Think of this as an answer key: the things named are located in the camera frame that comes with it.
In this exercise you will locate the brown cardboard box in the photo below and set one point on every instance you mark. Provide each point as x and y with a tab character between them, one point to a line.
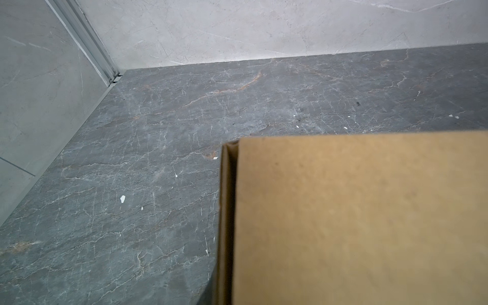
393	218

